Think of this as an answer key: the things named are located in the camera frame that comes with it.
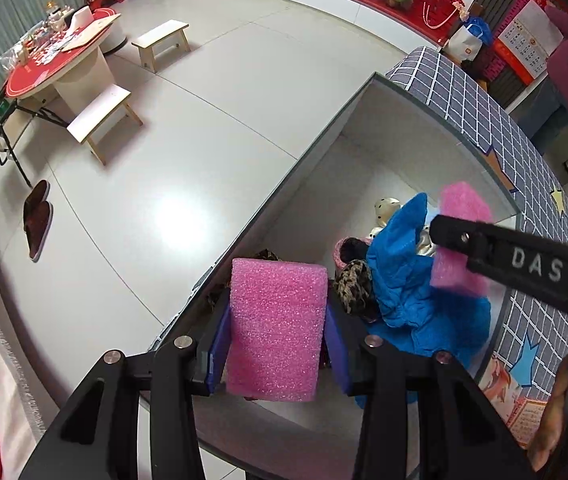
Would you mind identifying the wooden board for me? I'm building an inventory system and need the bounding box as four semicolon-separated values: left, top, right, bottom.
58;12;122;53

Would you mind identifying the pink foam sponge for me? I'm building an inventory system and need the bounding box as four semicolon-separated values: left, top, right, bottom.
226;258;329;403
430;180;494;297

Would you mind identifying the cream polka dot scrunchie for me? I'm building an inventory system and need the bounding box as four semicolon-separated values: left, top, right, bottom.
368;196;437;256

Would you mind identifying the clutter of small table items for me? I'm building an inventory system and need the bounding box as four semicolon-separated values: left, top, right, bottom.
0;2;89;68

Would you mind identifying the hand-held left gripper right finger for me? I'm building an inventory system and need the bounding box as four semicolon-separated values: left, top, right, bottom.
325;305;535;480

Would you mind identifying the white paper roll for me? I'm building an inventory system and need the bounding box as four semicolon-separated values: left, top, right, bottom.
66;6;95;31

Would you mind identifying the red gift bag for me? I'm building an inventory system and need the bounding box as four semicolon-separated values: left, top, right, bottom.
416;0;465;41

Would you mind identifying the leopard print scrunchie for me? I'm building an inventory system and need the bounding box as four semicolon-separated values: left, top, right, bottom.
333;259;379;322

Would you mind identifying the round red table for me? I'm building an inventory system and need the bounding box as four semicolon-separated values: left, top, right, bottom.
4;7;127;128

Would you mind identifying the medium wooden stool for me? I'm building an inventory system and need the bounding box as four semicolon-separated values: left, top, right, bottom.
131;20;191;73

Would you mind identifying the wall calendar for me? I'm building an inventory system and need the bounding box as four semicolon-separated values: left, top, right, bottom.
496;0;564;78

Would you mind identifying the grey green curtain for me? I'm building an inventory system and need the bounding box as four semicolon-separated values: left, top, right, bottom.
0;0;109;106

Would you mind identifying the large wooden stool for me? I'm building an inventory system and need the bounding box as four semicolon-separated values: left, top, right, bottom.
66;84;143;166

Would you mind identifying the white shopping bag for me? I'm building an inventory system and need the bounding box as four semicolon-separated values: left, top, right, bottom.
446;17;492;63

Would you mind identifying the grey checked mat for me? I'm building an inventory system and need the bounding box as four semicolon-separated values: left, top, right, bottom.
384;46;568;401

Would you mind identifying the cartoon printed carton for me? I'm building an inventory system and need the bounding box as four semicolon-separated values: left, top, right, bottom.
476;352;550;448

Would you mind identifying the blue cloth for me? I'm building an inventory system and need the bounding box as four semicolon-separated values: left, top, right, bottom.
354;192;492;408

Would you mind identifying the person's right hand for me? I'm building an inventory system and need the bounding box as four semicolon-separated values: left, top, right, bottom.
528;352;568;468

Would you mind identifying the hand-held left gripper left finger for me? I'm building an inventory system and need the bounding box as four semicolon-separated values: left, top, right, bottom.
18;300;235;480

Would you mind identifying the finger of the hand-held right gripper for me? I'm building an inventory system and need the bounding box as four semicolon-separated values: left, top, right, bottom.
430;214;568;322

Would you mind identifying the white storage box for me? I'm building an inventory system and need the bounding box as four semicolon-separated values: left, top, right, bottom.
149;72;520;466

